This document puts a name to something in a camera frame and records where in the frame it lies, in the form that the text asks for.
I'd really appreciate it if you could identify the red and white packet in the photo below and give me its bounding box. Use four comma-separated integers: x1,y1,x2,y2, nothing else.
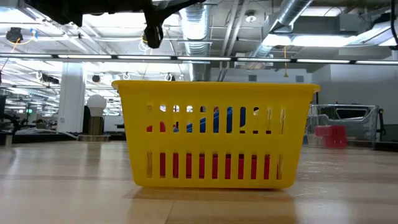
314,125,346,138

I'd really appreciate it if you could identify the white bulb lamp wooden base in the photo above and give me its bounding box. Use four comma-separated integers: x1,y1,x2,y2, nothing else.
77,94,111,142

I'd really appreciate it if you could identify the black overhead light bar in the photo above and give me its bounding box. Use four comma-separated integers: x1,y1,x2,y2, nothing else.
0,53,398,65

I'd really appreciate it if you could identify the black ceiling device yellow cable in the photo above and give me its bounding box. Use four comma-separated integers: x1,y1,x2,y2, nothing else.
6,27,38,53

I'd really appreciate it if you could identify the red cube charger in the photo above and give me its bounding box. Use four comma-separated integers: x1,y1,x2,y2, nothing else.
322,135,348,149

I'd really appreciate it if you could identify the yellow slotted plastic basket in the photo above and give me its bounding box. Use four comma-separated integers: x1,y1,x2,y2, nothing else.
111,80,321,190

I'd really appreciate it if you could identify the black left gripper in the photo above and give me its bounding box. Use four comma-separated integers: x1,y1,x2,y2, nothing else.
142,0,206,49

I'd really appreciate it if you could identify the white building pillar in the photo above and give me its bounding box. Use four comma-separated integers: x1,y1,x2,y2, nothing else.
57,62,87,134

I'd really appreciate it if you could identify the clear plastic container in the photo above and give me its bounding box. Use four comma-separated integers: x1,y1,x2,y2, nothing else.
306,104,380,149

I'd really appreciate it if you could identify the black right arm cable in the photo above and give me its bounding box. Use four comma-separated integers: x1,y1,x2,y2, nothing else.
390,0,398,51

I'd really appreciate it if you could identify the blue framed small display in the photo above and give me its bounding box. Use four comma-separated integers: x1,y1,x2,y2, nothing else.
172,106,246,134

